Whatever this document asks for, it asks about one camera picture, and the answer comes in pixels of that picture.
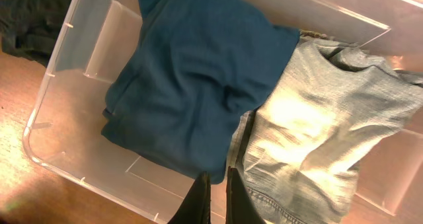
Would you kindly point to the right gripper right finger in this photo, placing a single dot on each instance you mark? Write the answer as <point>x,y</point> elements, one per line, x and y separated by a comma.
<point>240,209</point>

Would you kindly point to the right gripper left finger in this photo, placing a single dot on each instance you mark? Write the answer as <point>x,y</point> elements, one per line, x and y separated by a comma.
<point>195,208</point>

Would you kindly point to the light blue jeans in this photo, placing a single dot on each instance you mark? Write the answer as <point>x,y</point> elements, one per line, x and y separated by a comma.
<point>298,153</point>

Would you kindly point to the teal blue shirt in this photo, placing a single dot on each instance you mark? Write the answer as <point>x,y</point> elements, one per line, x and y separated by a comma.
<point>198,67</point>

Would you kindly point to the clear plastic storage bin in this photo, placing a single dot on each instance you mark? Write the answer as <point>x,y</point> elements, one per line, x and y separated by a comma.
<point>98,38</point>

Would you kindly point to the folded black garment white logo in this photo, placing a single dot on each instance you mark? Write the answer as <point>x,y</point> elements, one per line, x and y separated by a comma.
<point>30,28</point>

